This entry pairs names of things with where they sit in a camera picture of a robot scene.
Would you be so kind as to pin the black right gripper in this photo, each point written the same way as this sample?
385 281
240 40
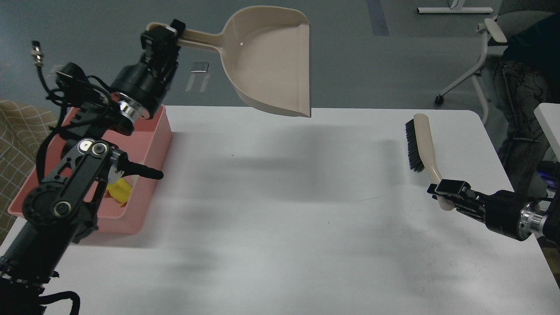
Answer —
504 212

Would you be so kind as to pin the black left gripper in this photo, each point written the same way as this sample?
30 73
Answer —
148 81

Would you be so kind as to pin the beige hand brush black bristles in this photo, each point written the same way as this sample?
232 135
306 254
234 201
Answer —
420 147

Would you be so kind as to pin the beige plastic dustpan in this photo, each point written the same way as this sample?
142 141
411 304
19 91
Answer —
265 53

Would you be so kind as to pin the yellow green sponge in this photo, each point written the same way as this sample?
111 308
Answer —
119 191

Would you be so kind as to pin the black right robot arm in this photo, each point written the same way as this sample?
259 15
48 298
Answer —
550 220

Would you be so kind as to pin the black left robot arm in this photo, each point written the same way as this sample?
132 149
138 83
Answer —
75 165

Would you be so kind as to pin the pink plastic bin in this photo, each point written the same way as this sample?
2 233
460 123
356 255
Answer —
148 145

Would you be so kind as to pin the beige checkered cloth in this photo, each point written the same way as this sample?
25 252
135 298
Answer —
22 129

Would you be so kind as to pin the white bar on floor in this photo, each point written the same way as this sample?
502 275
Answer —
462 10

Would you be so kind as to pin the white office chair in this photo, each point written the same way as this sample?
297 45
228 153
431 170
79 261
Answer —
512 17

